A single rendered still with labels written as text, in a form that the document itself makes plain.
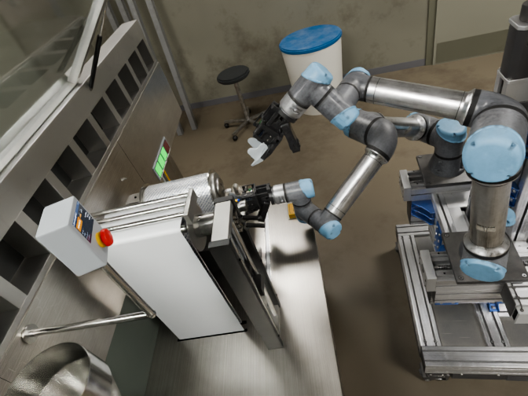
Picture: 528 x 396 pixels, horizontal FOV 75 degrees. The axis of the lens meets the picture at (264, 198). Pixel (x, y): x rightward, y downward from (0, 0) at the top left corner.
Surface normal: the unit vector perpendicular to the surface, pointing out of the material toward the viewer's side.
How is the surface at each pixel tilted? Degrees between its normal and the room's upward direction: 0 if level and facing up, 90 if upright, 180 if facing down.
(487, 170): 82
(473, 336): 0
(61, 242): 90
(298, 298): 0
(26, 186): 90
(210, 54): 90
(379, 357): 0
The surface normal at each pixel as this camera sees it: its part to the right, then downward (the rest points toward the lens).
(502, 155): -0.54, 0.58
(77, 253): 0.29, 0.60
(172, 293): 0.02, 0.68
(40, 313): 0.97, -0.20
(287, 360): -0.26, -0.70
